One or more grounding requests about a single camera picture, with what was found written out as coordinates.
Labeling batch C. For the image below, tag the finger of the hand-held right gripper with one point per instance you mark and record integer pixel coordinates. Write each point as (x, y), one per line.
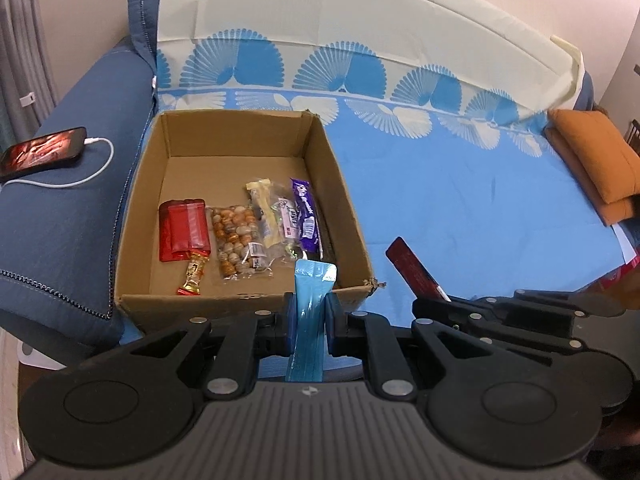
(450, 310)
(525, 302)

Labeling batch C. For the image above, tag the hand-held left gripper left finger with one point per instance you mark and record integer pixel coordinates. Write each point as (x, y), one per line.
(289, 325)

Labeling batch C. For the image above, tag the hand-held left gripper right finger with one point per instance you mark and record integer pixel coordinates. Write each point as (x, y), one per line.
(332, 325)

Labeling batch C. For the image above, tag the blue snack packet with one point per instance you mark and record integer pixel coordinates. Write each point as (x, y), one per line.
(310, 320)

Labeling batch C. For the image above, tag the dark red snack packet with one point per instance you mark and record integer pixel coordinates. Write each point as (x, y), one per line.
(412, 267)

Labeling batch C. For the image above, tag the small orange candy packet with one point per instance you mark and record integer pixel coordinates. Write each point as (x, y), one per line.
(194, 272)

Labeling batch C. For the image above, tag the purple snack packet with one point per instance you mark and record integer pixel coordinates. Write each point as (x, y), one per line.
(306, 210)

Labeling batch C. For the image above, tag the cardboard box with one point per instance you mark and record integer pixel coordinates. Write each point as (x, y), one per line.
(235, 135)

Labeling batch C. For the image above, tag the clear white label snack packet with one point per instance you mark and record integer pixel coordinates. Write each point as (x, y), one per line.
(287, 220)

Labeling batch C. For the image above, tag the speckled nut snack bag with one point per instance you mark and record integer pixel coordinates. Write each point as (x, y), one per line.
(232, 235)

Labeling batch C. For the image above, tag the white paper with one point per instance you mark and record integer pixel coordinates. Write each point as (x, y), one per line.
(629, 245)

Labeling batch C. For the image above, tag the blue printed bedsheet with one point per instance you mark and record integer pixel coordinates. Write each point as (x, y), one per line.
(450, 185)

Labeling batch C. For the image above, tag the orange pillow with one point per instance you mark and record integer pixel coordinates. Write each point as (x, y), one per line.
(595, 150)
(616, 212)

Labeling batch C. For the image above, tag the beige snack packet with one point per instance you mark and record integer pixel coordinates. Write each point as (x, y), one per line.
(261, 194)

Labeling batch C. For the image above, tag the glossy red snack packet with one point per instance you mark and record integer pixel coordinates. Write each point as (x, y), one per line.
(182, 230)

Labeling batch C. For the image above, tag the wooden chair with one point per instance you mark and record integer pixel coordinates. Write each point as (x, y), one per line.
(634, 140)

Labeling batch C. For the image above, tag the blue sofa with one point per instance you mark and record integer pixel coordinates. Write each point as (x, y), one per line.
(65, 235)

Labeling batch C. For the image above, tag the white plastic object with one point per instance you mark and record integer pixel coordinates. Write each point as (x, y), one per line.
(42, 356)

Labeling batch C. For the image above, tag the black smartphone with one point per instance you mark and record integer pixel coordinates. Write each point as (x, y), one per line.
(42, 150)

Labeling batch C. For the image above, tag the grey curtain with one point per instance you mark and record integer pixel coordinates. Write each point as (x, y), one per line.
(20, 60)

